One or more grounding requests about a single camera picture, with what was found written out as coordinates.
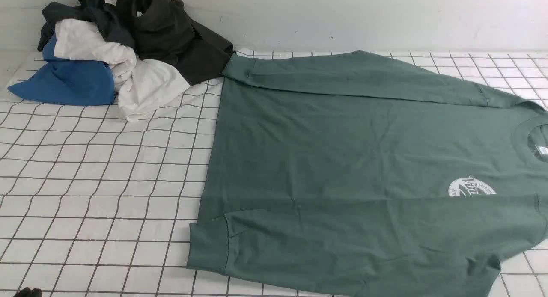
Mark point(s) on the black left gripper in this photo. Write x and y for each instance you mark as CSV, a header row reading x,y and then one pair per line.
x,y
28,292

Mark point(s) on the green long-sleeve top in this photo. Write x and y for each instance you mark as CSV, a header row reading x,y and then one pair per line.
x,y
365,176

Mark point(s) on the blue garment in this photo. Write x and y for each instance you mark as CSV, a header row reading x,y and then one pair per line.
x,y
68,82

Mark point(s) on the white garment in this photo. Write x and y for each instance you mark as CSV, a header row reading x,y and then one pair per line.
x,y
143,86

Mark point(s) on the dark navy garment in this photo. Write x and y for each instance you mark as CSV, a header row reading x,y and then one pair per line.
x,y
100,12

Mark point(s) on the dark olive garment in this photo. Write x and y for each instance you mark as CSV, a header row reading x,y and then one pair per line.
x,y
162,30

